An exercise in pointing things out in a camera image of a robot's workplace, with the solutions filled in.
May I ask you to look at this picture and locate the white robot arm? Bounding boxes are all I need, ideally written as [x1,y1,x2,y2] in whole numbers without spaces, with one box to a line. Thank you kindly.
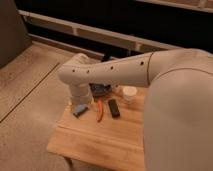
[58,48,213,171]

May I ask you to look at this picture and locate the white window rail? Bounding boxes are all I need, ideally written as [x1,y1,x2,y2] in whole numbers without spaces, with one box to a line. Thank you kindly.
[19,10,179,52]

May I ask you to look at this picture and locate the black bowl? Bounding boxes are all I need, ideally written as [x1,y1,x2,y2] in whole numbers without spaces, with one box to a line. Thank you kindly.
[90,84,111,97]

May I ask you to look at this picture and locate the blue grey sponge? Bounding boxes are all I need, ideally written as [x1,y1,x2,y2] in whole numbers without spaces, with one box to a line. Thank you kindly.
[73,104,88,117]

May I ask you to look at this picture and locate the black rectangular block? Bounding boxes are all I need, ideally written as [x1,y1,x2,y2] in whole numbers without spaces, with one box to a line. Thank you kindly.
[108,99,120,118]

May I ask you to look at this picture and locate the clear plastic cup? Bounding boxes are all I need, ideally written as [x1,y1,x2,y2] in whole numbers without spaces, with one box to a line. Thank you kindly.
[122,86,137,102]

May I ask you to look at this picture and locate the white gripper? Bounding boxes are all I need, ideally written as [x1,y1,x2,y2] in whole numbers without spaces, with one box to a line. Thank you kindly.
[69,84,92,105]

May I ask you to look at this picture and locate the wooden table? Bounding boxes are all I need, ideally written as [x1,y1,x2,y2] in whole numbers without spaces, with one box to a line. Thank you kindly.
[47,87,147,171]

